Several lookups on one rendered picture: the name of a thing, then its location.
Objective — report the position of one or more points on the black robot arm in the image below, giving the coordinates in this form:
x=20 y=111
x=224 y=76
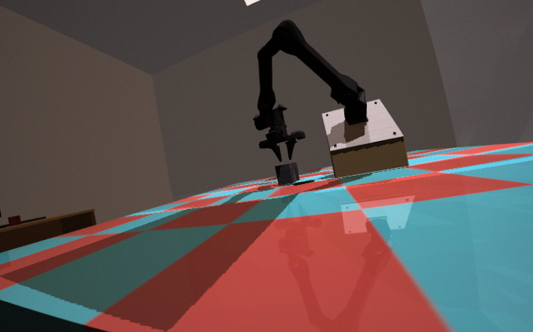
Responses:
x=289 y=39

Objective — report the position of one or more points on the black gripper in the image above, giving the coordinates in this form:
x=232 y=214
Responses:
x=291 y=140

